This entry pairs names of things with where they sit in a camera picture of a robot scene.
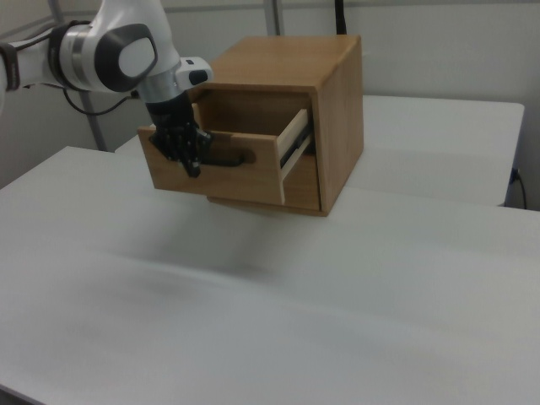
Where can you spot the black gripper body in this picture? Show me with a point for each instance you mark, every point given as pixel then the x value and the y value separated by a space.
pixel 171 116

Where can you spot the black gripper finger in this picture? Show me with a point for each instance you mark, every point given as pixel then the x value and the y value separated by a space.
pixel 183 158
pixel 203 148

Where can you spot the wooden sliding drawer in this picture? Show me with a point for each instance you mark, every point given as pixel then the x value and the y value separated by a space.
pixel 236 169

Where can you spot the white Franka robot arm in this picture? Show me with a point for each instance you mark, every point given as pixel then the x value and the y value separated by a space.
pixel 84 46

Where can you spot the wooden oak cabinet box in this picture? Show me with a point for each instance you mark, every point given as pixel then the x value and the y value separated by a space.
pixel 295 63

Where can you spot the black drawer slide rail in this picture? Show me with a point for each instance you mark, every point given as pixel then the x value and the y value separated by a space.
pixel 295 145

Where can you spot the grey metal partition post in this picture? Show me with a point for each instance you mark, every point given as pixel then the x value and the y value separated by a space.
pixel 273 17

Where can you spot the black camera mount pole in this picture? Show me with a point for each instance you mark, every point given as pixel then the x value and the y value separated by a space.
pixel 341 14

